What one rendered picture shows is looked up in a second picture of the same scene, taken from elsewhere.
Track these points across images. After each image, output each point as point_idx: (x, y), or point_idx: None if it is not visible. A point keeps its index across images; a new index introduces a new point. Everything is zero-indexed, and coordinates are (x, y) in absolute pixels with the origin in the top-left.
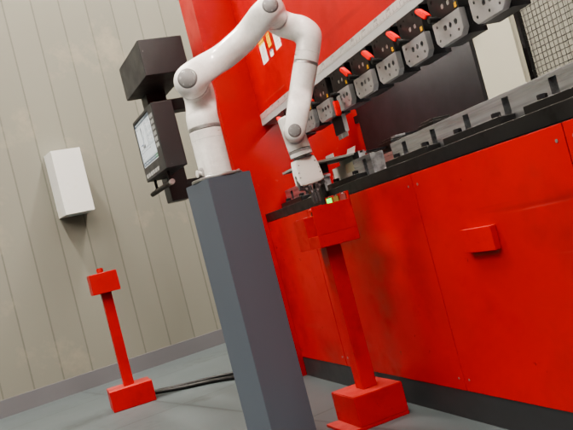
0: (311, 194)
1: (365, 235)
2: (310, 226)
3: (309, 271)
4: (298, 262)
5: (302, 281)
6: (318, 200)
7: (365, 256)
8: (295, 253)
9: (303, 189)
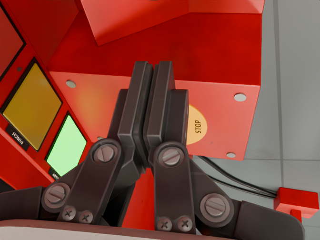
0: (183, 143)
1: (33, 7)
2: (231, 48)
3: (143, 175)
4: (144, 200)
5: (151, 177)
6: (156, 66)
7: (73, 4)
8: (141, 214)
9: (250, 210)
